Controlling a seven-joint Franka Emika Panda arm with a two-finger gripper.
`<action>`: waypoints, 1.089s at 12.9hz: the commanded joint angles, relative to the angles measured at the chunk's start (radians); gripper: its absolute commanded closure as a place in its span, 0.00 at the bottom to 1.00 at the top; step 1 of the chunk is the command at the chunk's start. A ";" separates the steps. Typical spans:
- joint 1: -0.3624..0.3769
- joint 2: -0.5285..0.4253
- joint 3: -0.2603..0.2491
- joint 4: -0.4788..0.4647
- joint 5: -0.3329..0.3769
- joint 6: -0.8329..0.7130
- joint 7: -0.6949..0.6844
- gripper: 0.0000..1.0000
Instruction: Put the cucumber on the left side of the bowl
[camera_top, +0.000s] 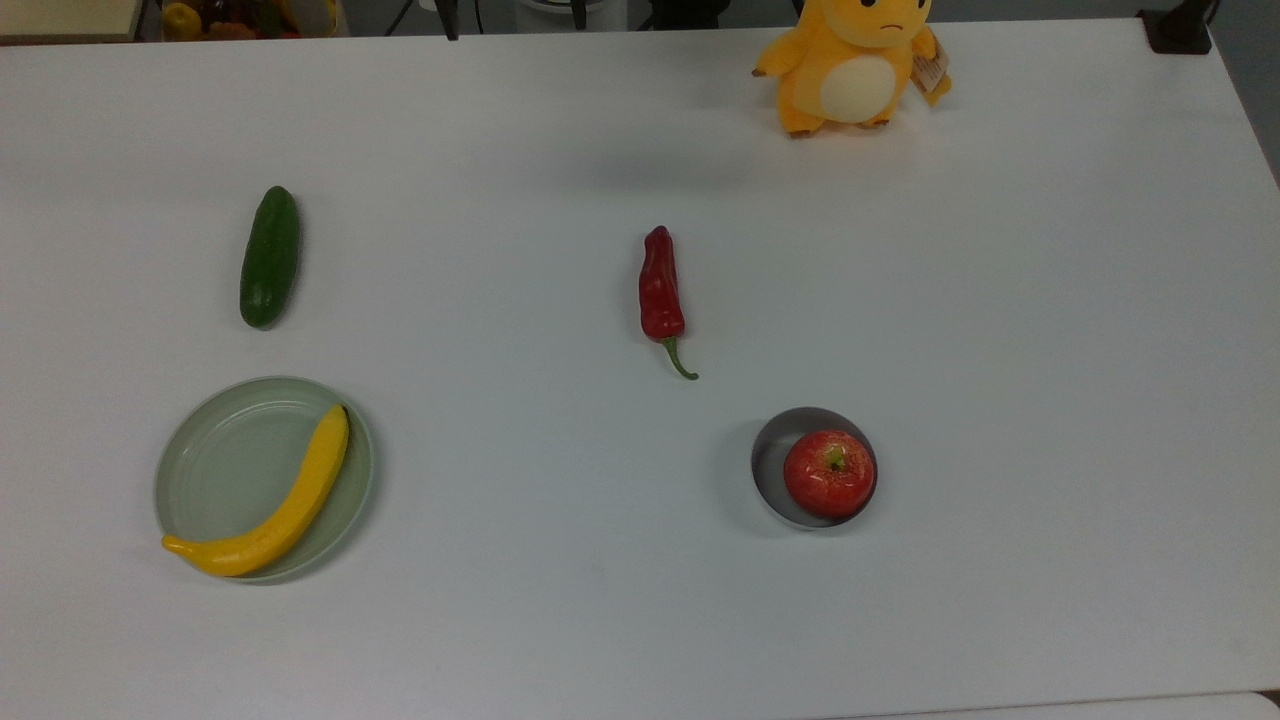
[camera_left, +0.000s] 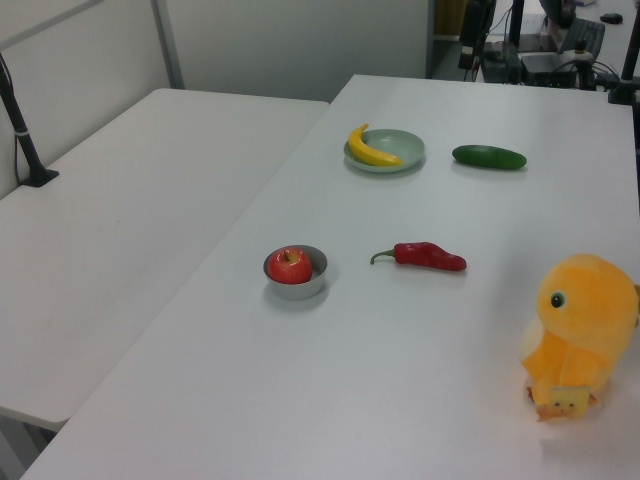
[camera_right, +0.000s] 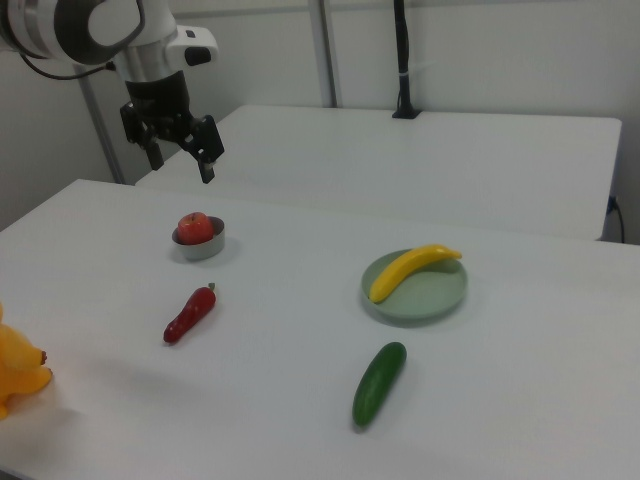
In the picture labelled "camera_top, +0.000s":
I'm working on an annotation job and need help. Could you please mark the small grey metal bowl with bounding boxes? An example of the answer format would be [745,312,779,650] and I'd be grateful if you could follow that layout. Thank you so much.
[750,406,879,530]

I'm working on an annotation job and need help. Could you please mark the green cucumber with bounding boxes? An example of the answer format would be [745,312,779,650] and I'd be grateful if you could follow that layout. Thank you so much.
[239,185,301,330]

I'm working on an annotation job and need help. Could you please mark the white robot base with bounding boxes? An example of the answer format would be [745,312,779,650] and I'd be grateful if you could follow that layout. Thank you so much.
[515,0,629,34]

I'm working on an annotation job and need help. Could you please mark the red chili pepper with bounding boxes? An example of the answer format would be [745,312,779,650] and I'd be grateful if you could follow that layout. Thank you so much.
[639,225,700,382]

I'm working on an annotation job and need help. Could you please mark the red apple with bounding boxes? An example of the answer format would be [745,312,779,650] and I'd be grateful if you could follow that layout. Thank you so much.
[783,430,877,519]

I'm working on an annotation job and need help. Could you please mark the yellow plush toy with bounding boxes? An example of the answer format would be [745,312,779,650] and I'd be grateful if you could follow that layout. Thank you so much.
[752,0,953,138]

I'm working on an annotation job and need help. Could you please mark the yellow banana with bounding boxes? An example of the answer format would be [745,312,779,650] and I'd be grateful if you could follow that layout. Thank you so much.
[162,404,351,578]

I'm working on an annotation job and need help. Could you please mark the pale green plate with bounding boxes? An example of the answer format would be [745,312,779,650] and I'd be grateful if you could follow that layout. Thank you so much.
[153,375,376,582]

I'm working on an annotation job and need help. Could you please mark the bin of toy fruit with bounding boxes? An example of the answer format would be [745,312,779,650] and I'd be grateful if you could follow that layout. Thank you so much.
[160,0,346,42]

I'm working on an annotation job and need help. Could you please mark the black clamp block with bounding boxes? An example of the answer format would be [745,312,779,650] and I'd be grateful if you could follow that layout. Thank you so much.
[1138,0,1219,56]

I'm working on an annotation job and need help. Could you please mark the beige box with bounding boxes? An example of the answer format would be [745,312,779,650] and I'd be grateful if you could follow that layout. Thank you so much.
[0,0,146,45]

